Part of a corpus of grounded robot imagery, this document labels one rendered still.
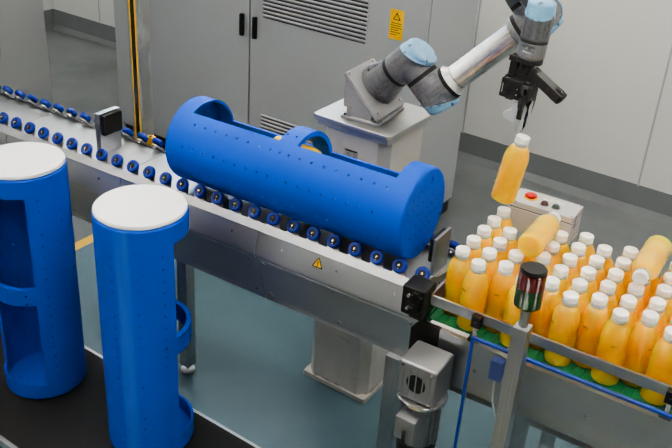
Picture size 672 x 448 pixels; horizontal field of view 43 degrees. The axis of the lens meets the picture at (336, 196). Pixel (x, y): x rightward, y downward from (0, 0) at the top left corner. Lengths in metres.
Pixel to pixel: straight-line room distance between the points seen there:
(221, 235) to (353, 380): 0.94
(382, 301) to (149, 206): 0.75
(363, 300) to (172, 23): 2.89
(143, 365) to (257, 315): 1.23
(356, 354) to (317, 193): 1.03
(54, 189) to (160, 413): 0.80
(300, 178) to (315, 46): 2.00
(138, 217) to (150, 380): 0.55
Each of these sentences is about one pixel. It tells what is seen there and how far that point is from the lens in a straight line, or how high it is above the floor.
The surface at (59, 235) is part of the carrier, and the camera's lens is 2.96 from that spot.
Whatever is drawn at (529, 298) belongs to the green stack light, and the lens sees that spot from 1.98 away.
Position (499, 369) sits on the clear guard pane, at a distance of 2.26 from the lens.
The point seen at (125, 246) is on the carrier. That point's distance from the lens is 2.51.
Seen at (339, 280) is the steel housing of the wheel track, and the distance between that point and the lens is 2.57.
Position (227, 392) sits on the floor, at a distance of 3.48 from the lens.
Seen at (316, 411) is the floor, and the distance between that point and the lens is 3.40.
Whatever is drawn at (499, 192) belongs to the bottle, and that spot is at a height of 1.19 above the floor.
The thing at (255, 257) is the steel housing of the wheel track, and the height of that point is 0.82.
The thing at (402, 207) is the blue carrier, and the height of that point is 1.16.
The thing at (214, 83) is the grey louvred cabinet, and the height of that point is 0.56.
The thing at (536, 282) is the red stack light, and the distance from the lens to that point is 1.96.
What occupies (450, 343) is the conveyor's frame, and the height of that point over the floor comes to 0.87.
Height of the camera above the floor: 2.25
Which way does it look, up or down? 27 degrees down
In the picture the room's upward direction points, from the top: 4 degrees clockwise
